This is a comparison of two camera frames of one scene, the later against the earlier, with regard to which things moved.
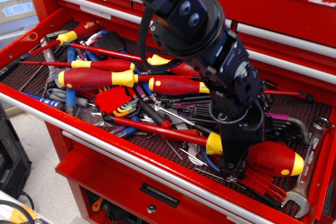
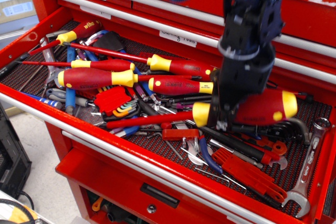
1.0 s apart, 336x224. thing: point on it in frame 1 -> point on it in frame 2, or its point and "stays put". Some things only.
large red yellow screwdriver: x=261 y=156 -> x=251 y=108
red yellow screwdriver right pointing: x=174 y=85 stays put
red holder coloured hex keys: x=121 y=100 stays put
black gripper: x=238 y=137 -> x=247 y=53
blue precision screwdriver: x=57 y=104 stays put
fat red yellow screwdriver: x=87 y=78 stays put
